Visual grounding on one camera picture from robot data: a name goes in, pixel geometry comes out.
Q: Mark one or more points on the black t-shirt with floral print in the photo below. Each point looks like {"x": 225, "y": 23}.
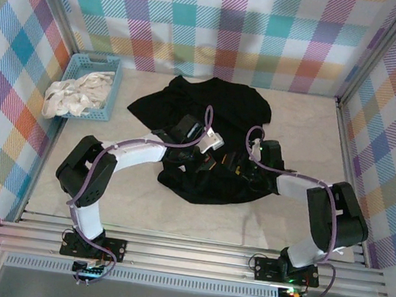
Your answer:
{"x": 227, "y": 101}

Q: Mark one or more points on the blue plastic basket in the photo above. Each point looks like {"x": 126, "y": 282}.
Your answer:
{"x": 114, "y": 88}

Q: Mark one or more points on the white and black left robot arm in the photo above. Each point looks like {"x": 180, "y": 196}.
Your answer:
{"x": 138, "y": 153}

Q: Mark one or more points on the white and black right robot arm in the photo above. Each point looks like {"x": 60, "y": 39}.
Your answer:
{"x": 292, "y": 185}

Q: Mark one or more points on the white crumpled t-shirt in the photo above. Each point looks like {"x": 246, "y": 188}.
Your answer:
{"x": 80, "y": 91}

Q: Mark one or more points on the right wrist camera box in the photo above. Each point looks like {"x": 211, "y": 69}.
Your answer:
{"x": 256, "y": 146}

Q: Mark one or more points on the aluminium side rail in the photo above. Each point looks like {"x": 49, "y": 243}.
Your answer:
{"x": 350, "y": 166}
{"x": 43, "y": 156}

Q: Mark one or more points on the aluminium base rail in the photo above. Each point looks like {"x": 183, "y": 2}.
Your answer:
{"x": 186, "y": 259}

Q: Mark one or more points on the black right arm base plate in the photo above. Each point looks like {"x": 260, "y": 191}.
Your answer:
{"x": 266, "y": 269}

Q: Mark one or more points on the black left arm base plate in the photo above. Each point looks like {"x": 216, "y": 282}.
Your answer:
{"x": 117, "y": 249}

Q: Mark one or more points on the aluminium frame post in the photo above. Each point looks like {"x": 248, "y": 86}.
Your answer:
{"x": 55, "y": 6}
{"x": 379, "y": 52}

